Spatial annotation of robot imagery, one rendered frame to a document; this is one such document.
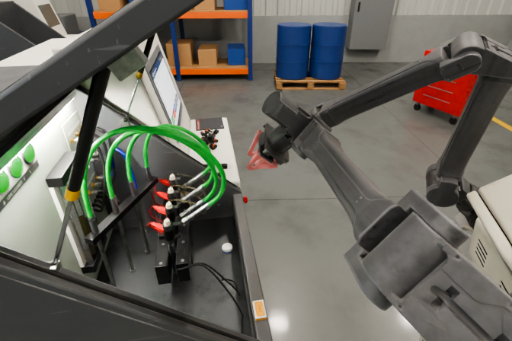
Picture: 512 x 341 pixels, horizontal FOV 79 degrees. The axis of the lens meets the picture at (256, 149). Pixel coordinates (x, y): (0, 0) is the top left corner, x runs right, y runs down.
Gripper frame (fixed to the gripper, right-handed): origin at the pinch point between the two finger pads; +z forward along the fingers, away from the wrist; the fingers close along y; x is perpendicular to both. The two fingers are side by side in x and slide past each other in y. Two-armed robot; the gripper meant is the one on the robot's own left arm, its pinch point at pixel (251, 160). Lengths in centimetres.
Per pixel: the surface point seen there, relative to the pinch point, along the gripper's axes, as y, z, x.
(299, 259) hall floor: -48, 87, 124
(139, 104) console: -31, 32, -26
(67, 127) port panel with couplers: -14, 39, -40
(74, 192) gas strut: 29.3, -0.1, -33.4
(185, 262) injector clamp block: 13.1, 36.7, 7.3
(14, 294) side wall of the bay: 38, 20, -32
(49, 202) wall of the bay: 10, 41, -33
